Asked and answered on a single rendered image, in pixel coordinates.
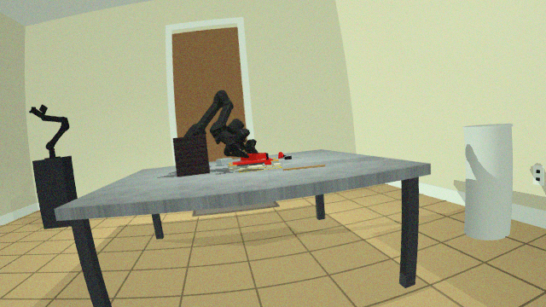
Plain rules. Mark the cream flat base plate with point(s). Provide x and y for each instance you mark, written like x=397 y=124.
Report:
x=235 y=168

